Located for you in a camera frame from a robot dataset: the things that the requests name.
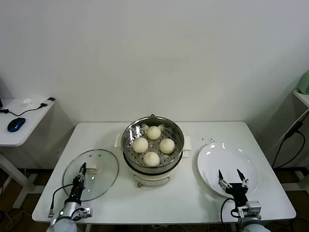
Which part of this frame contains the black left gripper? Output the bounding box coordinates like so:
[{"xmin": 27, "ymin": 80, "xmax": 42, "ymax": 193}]
[{"xmin": 69, "ymin": 162, "xmax": 87, "ymax": 202}]

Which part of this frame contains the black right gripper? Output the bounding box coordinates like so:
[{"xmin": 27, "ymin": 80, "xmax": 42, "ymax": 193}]
[{"xmin": 218, "ymin": 168, "xmax": 249, "ymax": 206}]

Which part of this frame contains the round glass pot lid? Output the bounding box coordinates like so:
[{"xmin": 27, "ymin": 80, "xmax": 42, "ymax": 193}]
[{"xmin": 62, "ymin": 149, "xmax": 120, "ymax": 202}]

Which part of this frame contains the white steamed baozi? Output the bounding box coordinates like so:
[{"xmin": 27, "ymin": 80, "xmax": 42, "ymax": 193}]
[
  {"xmin": 142, "ymin": 151, "xmax": 160, "ymax": 167},
  {"xmin": 159, "ymin": 138, "xmax": 175, "ymax": 155},
  {"xmin": 132, "ymin": 137, "xmax": 148, "ymax": 154},
  {"xmin": 146, "ymin": 126, "xmax": 162, "ymax": 140}
]

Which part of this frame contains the white steamer pot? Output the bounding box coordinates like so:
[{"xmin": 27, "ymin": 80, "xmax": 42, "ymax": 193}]
[{"xmin": 113, "ymin": 132, "xmax": 193, "ymax": 188}]

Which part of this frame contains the stainless steel steamer basket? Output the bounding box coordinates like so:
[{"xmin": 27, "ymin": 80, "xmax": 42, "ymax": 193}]
[{"xmin": 121, "ymin": 116, "xmax": 184, "ymax": 175}]

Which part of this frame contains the large white plate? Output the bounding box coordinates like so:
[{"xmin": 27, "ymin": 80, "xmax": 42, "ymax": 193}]
[{"xmin": 197, "ymin": 142, "xmax": 259, "ymax": 199}]

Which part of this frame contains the white side desk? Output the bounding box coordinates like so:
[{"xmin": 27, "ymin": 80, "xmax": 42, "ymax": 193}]
[{"xmin": 0, "ymin": 98, "xmax": 56, "ymax": 210}]

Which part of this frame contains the blue computer mouse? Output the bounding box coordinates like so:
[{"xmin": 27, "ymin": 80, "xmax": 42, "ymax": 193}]
[{"xmin": 6, "ymin": 117, "xmax": 26, "ymax": 133}]

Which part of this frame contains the white shelf board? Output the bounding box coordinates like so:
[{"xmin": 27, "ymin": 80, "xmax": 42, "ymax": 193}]
[{"xmin": 292, "ymin": 88, "xmax": 309, "ymax": 108}]

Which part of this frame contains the pale green appliance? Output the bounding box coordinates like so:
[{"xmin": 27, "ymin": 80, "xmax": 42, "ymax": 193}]
[{"xmin": 296, "ymin": 70, "xmax": 309, "ymax": 94}]

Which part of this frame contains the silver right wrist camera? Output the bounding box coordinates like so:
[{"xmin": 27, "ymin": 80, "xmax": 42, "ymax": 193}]
[{"xmin": 238, "ymin": 200, "xmax": 263, "ymax": 219}]

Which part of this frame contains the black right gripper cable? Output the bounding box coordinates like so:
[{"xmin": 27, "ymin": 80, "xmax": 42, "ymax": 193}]
[{"xmin": 221, "ymin": 197, "xmax": 241, "ymax": 232}]

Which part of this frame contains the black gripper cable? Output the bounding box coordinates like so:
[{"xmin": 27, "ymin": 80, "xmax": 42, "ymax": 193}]
[
  {"xmin": 48, "ymin": 185, "xmax": 73, "ymax": 218},
  {"xmin": 221, "ymin": 197, "xmax": 241, "ymax": 232}
]

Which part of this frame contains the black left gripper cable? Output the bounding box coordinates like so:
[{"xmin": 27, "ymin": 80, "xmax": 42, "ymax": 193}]
[{"xmin": 48, "ymin": 185, "xmax": 73, "ymax": 218}]

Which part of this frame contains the black cable with adapter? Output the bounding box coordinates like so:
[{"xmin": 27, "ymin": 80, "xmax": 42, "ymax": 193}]
[{"xmin": 0, "ymin": 97, "xmax": 56, "ymax": 117}]

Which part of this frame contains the black power cable with brick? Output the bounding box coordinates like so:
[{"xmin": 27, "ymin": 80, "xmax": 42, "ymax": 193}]
[{"xmin": 271, "ymin": 120, "xmax": 306, "ymax": 169}]

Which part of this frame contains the thin white cable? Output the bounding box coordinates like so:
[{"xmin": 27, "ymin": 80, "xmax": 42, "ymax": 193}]
[{"xmin": 267, "ymin": 112, "xmax": 309, "ymax": 152}]

